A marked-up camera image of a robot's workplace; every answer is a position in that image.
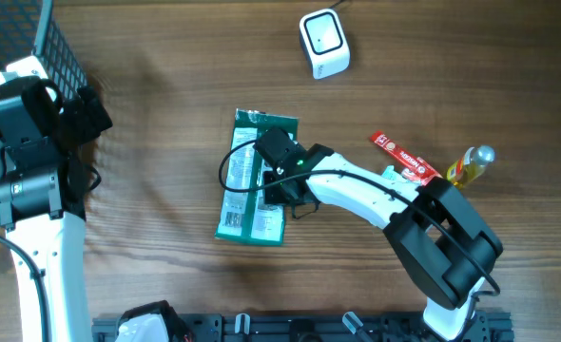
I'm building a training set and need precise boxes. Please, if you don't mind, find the green 3M package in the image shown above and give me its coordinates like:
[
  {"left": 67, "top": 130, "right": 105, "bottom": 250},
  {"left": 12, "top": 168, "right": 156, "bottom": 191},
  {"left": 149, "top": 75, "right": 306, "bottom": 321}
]
[{"left": 215, "top": 109, "right": 299, "bottom": 246}]

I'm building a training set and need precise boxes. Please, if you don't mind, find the teal pack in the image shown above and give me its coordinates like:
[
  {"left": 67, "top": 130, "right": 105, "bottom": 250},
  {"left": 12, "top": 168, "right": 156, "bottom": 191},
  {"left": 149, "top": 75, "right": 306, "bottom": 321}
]
[{"left": 381, "top": 165, "right": 410, "bottom": 183}]

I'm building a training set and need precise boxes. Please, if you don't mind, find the grey plastic mesh basket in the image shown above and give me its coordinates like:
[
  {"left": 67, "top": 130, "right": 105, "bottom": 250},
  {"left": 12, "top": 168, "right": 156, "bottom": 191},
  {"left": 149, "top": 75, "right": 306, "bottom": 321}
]
[{"left": 0, "top": 0, "right": 87, "bottom": 177}]

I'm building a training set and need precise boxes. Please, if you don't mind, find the red stick sachet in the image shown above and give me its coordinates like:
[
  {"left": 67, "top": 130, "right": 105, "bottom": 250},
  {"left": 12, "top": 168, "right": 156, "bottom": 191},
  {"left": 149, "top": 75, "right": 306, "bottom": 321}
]
[{"left": 370, "top": 131, "right": 441, "bottom": 185}]

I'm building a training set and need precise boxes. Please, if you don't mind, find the yellow oil bottle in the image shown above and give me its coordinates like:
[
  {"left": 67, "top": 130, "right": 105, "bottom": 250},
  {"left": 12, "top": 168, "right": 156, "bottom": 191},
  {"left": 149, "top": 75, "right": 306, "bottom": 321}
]
[{"left": 446, "top": 145, "right": 495, "bottom": 189}]

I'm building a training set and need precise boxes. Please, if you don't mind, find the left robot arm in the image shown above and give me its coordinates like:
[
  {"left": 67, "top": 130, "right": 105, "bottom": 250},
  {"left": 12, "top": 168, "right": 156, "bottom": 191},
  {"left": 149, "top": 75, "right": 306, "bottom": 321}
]
[{"left": 0, "top": 76, "right": 112, "bottom": 341}]

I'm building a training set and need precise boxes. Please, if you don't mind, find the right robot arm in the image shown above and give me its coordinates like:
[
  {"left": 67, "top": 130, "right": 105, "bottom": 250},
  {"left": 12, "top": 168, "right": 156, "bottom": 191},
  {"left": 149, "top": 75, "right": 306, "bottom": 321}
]
[{"left": 254, "top": 127, "right": 503, "bottom": 341}]

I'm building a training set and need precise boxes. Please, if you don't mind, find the white barcode scanner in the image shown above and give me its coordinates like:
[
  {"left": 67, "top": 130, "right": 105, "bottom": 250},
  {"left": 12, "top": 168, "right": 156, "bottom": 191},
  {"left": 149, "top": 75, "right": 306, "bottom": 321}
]
[{"left": 299, "top": 8, "right": 351, "bottom": 80}]

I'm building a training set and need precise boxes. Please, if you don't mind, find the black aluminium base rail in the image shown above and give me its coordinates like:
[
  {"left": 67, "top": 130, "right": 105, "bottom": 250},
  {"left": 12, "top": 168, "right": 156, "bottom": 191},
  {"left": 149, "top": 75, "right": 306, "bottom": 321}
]
[{"left": 89, "top": 311, "right": 514, "bottom": 342}]

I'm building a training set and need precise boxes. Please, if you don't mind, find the right black camera cable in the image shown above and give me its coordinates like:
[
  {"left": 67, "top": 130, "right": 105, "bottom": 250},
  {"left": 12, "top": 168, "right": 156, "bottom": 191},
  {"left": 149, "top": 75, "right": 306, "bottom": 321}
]
[{"left": 217, "top": 138, "right": 502, "bottom": 298}]

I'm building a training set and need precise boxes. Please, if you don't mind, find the black camera cable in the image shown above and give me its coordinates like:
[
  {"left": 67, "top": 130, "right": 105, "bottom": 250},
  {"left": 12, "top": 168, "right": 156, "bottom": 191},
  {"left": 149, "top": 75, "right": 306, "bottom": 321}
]
[
  {"left": 217, "top": 138, "right": 502, "bottom": 298},
  {"left": 0, "top": 225, "right": 51, "bottom": 342}
]

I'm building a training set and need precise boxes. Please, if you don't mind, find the left black camera cable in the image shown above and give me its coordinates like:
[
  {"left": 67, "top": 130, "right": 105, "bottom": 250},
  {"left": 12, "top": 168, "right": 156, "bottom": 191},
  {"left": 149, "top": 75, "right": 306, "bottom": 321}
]
[{"left": 0, "top": 225, "right": 51, "bottom": 342}]

